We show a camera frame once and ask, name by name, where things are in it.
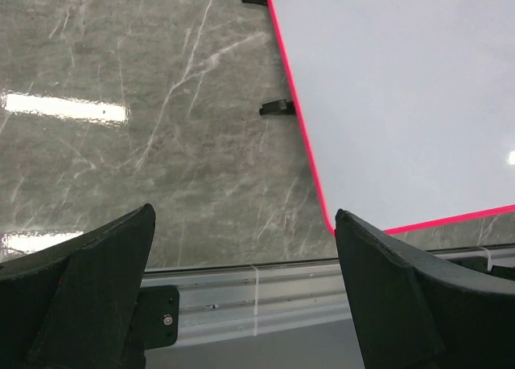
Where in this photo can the pink framed whiteboard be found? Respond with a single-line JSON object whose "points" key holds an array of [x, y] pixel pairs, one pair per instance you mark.
{"points": [[406, 106]]}

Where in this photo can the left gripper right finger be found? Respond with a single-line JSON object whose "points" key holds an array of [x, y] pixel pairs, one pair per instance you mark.
{"points": [[412, 309]]}

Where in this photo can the aluminium mounting rail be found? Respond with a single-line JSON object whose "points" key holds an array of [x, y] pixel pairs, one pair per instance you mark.
{"points": [[223, 303]]}

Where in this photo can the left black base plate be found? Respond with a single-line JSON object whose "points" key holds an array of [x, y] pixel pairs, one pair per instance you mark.
{"points": [[155, 318]]}

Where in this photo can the black whiteboard clip right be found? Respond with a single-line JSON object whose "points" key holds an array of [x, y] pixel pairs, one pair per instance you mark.
{"points": [[281, 107]]}

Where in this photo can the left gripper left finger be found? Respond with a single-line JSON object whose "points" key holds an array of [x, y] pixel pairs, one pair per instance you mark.
{"points": [[70, 305]]}

